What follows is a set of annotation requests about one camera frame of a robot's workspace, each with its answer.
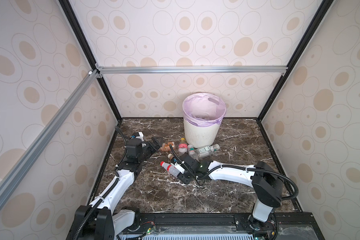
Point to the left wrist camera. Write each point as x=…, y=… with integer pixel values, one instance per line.
x=138, y=135

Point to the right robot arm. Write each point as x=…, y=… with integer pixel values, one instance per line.
x=270, y=187

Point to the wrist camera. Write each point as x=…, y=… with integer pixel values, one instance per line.
x=179, y=167
x=138, y=135

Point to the aluminium rail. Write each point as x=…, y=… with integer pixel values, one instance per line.
x=9, y=184
x=199, y=69

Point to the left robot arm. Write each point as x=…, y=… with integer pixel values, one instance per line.
x=111, y=198

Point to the clear bottle white cap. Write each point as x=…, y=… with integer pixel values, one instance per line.
x=192, y=152

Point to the black frame post right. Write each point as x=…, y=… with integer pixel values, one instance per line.
x=301, y=47

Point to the small bottle pink cap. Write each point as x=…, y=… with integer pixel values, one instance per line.
x=183, y=146

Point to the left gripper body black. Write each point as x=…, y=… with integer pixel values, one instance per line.
x=145, y=151

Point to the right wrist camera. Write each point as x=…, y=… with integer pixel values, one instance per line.
x=179, y=167

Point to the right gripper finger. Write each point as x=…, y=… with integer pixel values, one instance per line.
x=184, y=179
x=181, y=160

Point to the white bottle red label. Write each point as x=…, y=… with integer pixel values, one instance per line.
x=171, y=169

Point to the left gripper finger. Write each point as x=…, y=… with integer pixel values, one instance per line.
x=156, y=148
x=157, y=140

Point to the black frame post left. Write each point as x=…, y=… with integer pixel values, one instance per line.
x=84, y=44

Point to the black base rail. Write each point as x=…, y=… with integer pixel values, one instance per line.
x=280, y=226

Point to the left aluminium rail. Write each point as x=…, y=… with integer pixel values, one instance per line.
x=9, y=184

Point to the white plastic waste bin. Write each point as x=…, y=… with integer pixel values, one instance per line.
x=200, y=136

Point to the pink bin liner bag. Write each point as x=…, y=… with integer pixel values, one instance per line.
x=204, y=110

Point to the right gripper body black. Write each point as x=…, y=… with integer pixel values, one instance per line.
x=188, y=174

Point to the back aluminium rail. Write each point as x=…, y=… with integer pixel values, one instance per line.
x=199, y=69

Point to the black frame post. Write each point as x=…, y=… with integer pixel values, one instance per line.
x=301, y=47
x=84, y=44

